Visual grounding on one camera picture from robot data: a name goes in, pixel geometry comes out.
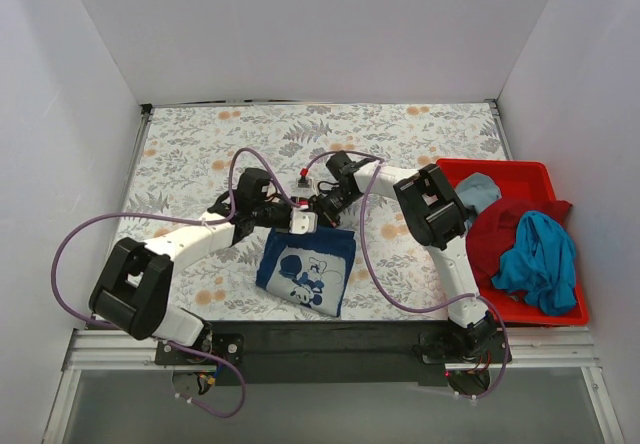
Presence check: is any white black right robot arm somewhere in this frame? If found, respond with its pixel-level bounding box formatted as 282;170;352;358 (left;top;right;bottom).
310;151;498;362

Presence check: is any teal blue t shirt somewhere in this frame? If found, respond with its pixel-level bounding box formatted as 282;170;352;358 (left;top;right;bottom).
491;211;577;317

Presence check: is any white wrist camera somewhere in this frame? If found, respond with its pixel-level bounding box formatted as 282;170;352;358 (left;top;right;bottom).
289;206;318;235
293;168;316;204

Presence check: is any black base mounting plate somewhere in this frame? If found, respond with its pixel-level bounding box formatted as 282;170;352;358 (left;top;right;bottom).
153;319;514;389

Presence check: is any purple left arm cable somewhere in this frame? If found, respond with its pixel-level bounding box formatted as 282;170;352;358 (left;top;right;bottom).
52;147;309;419

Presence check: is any red t shirt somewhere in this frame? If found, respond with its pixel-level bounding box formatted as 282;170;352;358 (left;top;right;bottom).
466;197;573;289

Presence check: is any floral patterned table mat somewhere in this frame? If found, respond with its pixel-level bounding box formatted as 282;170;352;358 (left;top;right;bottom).
117;103;508;320

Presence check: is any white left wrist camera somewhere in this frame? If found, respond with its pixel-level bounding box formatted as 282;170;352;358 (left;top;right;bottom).
289;206;318;235

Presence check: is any navy blue t shirt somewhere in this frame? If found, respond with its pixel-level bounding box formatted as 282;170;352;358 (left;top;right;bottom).
256;227;356;318

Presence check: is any red plastic bin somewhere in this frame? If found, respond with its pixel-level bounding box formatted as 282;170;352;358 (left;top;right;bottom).
437;158;589;326

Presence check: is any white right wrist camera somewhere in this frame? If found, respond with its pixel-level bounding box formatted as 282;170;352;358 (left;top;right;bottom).
293;168;316;204

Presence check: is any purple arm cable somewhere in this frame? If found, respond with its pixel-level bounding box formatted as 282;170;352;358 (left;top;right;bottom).
304;149;511;401
52;147;309;419

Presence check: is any aluminium frame rail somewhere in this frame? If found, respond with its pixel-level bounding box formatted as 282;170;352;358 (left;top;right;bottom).
42;327;166;444

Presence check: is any grey t shirt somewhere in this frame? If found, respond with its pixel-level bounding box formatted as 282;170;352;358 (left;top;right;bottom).
455;173;502;228

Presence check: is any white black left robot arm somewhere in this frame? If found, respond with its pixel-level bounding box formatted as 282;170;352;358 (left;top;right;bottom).
89;168;293;364

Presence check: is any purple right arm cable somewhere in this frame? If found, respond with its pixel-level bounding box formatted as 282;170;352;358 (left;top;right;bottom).
304;149;511;401

